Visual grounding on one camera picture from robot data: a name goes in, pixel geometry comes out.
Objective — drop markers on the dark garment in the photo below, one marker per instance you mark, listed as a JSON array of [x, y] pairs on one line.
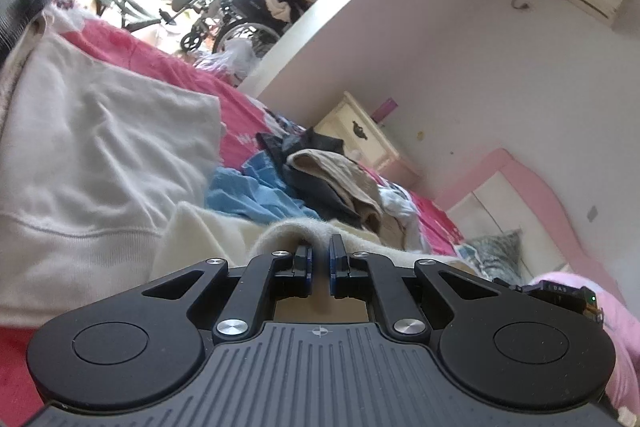
[[310, 192]]

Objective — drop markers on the black wheelchair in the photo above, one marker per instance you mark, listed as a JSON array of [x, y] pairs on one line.
[[240, 17]]

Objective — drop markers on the cream nightstand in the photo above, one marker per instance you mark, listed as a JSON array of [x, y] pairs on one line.
[[360, 137]]

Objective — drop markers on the beige folded sweatshirt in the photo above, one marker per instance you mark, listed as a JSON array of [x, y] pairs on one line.
[[100, 157]]

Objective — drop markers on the white plastic bag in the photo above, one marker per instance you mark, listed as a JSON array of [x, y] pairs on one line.
[[235, 59]]

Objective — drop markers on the blue garment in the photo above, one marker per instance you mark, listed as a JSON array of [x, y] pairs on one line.
[[250, 197]]

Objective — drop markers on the pink headboard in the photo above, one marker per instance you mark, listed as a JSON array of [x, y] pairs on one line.
[[530, 187]]

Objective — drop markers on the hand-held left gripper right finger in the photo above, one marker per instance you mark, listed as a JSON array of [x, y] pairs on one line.
[[336, 264]]

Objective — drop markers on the grey floral pillow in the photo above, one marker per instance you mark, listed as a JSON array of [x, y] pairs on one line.
[[492, 252]]

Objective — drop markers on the white grey printed shirt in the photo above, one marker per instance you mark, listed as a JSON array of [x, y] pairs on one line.
[[400, 207]]

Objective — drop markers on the cream knitted sweater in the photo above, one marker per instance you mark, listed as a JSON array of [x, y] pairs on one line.
[[215, 237]]

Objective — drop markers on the pink floral blanket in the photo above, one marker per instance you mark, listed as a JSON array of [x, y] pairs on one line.
[[150, 62]]

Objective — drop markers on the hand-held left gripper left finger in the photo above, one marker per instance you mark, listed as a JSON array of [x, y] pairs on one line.
[[306, 267]]

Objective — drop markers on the purple cup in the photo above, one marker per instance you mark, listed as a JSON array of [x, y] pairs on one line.
[[386, 109]]

